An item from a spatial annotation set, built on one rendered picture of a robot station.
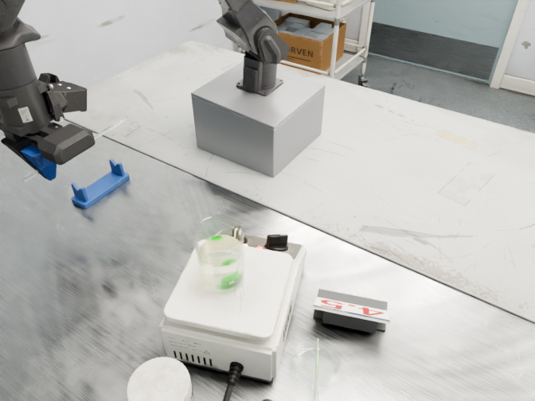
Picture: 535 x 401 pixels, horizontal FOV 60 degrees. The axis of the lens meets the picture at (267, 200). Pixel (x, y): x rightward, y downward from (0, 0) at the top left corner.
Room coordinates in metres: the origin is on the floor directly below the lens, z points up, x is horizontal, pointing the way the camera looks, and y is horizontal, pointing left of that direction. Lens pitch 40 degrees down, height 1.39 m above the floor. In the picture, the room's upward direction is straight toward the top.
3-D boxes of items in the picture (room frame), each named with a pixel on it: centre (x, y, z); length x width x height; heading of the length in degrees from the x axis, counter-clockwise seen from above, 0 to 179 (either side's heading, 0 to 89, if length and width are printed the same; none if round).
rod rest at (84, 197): (0.61, 0.28, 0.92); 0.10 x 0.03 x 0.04; 148
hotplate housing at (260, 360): (0.36, 0.03, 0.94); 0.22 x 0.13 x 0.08; 166
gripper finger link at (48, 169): (0.53, 0.30, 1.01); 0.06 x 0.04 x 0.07; 148
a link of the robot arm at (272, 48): (0.77, 0.01, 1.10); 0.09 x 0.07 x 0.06; 36
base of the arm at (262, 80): (0.78, 0.01, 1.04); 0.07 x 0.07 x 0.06; 59
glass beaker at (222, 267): (0.34, 0.05, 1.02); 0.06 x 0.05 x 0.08; 97
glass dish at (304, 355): (0.28, -0.06, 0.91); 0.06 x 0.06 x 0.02
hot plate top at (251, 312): (0.34, 0.04, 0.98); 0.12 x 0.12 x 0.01; 76
